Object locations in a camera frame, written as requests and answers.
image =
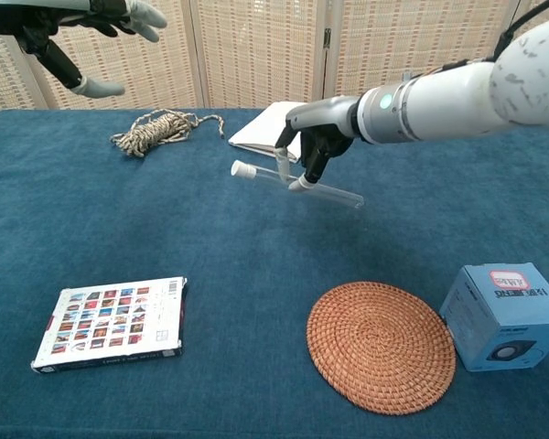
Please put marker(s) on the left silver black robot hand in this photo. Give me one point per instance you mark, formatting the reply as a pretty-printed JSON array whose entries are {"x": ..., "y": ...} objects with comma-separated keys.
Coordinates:
[{"x": 36, "y": 16}]

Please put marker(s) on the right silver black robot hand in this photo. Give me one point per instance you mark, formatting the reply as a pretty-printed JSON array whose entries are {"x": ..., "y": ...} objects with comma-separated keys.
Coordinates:
[{"x": 329, "y": 121}]

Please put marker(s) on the clear glass test tube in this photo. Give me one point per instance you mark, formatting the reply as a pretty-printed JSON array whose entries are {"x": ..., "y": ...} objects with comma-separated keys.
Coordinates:
[{"x": 338, "y": 194}]

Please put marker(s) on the white closed notebook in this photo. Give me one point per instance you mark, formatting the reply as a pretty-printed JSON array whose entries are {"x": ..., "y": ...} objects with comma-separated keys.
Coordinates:
[{"x": 256, "y": 132}]

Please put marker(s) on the black screen hinge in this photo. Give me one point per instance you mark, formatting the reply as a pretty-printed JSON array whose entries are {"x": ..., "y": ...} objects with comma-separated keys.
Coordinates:
[{"x": 327, "y": 38}]

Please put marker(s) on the woven bamboo folding screen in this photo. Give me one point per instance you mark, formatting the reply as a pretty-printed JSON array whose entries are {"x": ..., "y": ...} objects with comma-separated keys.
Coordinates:
[{"x": 256, "y": 55}]

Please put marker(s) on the teal table cloth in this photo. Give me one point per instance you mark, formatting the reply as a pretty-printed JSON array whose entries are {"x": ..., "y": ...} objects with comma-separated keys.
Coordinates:
[{"x": 256, "y": 256}]

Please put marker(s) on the round woven rattan coaster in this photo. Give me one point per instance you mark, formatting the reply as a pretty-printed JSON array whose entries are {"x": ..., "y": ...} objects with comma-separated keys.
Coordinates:
[{"x": 380, "y": 347}]

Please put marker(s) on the light blue cardboard box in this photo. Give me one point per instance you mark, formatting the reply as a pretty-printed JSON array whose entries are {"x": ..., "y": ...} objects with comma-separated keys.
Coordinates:
[{"x": 508, "y": 315}]

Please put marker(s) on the book with picture grid cover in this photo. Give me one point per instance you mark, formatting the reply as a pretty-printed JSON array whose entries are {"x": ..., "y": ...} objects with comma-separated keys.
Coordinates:
[{"x": 114, "y": 320}]

